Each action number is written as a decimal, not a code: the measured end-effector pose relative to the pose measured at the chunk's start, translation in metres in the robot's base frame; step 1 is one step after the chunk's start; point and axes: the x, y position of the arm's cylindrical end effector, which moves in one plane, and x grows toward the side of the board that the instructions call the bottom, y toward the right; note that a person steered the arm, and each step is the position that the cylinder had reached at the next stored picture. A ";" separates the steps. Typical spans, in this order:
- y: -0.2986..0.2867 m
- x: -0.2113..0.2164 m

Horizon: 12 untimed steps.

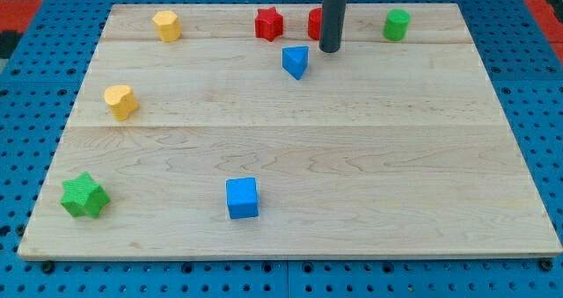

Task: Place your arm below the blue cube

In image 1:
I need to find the yellow heart block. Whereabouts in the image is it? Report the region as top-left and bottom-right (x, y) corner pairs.
(104, 84), (139, 120)

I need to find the yellow hexagon block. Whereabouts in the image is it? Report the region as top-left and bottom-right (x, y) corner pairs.
(152, 11), (182, 42)

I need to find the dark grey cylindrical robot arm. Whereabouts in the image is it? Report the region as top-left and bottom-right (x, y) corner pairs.
(319, 0), (347, 53)

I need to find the light wooden board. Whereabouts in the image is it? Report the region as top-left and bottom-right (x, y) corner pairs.
(18, 4), (562, 261)

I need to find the green cylinder block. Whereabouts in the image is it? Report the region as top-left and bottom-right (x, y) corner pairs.
(383, 9), (411, 41)

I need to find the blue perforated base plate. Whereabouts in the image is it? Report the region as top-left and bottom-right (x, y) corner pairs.
(1, 0), (562, 297)

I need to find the blue triangular prism block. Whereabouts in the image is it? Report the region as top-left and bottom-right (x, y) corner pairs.
(282, 46), (309, 80)

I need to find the green star block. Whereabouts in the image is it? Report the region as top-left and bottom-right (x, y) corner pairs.
(60, 171), (111, 219)

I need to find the red star block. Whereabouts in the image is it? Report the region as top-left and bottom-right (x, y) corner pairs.
(254, 7), (284, 42)

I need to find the blue cube block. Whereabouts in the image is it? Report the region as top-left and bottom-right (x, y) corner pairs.
(225, 178), (259, 220)

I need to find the red cylinder block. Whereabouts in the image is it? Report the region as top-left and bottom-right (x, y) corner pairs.
(307, 7), (322, 40)

